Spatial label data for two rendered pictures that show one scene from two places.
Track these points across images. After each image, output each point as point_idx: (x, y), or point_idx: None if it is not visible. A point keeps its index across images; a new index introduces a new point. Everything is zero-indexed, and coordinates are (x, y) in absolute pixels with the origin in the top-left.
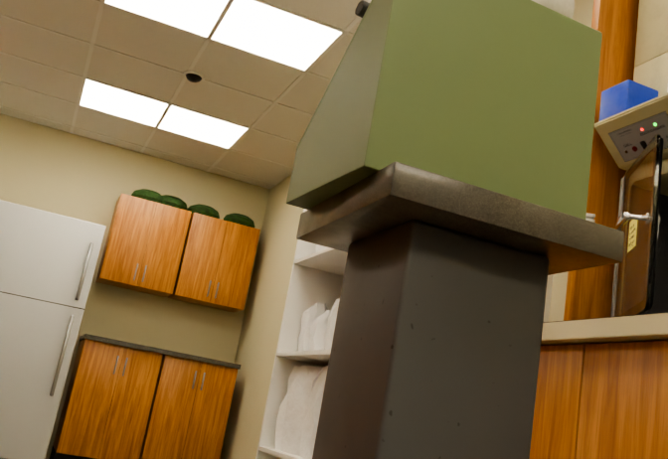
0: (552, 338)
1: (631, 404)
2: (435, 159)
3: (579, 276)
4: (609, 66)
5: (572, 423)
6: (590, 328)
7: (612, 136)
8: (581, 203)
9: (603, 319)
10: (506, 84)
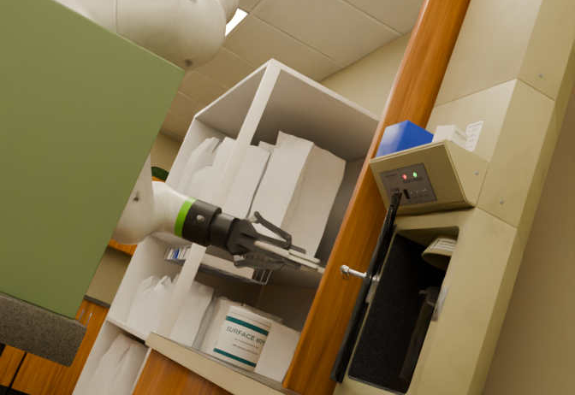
0: (227, 388)
1: None
2: None
3: (317, 318)
4: (411, 101)
5: None
6: (250, 391)
7: (382, 177)
8: (82, 276)
9: (260, 385)
10: (7, 115)
